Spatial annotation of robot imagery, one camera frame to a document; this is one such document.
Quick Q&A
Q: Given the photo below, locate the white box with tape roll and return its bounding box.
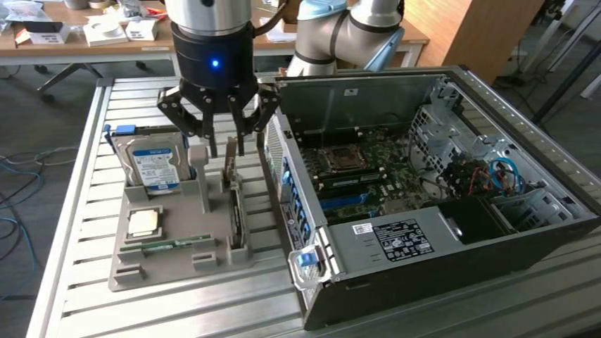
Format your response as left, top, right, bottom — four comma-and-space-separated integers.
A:
82, 14, 129, 47

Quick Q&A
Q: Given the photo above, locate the grey parts rack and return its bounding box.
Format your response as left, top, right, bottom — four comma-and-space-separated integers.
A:
106, 146, 258, 293

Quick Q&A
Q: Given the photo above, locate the silver disk bay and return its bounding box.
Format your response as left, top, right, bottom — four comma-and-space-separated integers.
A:
490, 188, 578, 233

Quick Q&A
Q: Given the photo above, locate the silver drive cage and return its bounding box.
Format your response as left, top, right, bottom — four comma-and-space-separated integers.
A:
407, 104, 470, 198

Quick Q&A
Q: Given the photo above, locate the metal CPU socket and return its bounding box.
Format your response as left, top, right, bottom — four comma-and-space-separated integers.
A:
315, 146, 371, 173

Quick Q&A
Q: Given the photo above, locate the green motherboard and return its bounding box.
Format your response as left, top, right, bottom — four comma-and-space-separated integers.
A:
297, 128, 439, 226

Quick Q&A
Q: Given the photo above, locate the blue floor cable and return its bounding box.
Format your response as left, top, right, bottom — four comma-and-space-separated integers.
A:
0, 165, 42, 300

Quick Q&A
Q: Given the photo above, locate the grey floor cable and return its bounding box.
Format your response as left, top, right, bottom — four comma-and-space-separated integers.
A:
0, 146, 78, 166

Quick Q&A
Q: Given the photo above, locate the black disk power connector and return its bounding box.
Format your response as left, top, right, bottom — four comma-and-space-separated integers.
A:
443, 160, 488, 198

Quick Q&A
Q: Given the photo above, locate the silver CPU chip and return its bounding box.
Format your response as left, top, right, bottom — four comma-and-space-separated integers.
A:
126, 210, 161, 237

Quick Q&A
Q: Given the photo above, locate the white paper stack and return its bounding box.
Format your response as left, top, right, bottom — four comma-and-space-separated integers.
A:
265, 20, 297, 43

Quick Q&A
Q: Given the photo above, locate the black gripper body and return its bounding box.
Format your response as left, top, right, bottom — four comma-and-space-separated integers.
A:
169, 23, 259, 114

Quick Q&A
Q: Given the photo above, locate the hard disk in blue caddy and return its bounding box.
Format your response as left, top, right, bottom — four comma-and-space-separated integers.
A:
103, 123, 195, 196

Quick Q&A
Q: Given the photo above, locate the blue expansion slot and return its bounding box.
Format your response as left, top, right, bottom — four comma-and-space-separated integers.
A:
321, 193, 371, 210

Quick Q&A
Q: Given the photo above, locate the grey power supply unit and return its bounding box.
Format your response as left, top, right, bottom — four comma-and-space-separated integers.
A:
326, 206, 463, 275

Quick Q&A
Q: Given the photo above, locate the white box with black insert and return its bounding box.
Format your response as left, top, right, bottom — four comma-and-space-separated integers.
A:
21, 20, 71, 46

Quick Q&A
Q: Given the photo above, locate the small white labelled box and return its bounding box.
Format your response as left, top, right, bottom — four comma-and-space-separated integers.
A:
125, 19, 159, 42

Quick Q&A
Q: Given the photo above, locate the black nvidia graphics card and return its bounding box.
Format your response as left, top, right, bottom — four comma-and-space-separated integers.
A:
223, 136, 247, 253

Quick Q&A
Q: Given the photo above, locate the black open PC case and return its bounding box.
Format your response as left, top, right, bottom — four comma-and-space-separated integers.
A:
255, 65, 601, 332

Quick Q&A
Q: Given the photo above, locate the wooden cabinet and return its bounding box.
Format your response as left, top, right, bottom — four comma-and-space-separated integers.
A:
402, 0, 548, 85

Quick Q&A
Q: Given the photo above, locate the wooden desk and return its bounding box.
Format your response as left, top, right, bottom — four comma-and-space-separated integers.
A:
0, 0, 430, 68

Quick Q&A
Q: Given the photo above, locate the blue disk wire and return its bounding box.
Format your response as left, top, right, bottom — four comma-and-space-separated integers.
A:
487, 158, 526, 196

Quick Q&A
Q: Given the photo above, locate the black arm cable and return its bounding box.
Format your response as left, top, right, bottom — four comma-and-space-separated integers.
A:
250, 0, 287, 38

